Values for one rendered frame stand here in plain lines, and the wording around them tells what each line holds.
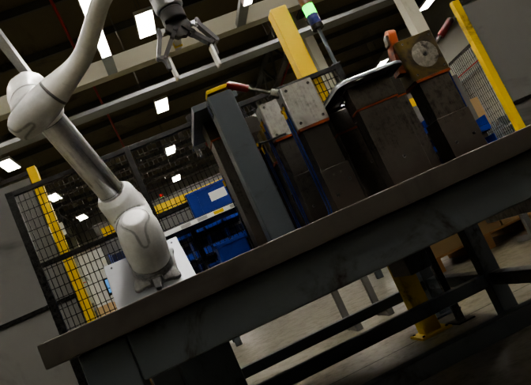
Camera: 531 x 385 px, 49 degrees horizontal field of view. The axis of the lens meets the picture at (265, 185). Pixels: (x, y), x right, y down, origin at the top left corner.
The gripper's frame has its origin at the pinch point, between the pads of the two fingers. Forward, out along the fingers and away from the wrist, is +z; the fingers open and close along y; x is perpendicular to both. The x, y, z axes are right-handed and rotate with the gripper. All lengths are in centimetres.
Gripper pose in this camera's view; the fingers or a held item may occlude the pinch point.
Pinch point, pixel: (197, 69)
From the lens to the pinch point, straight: 178.6
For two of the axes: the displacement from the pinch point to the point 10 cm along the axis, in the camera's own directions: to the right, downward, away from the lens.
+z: 4.2, 9.0, -1.3
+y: 8.7, -3.6, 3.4
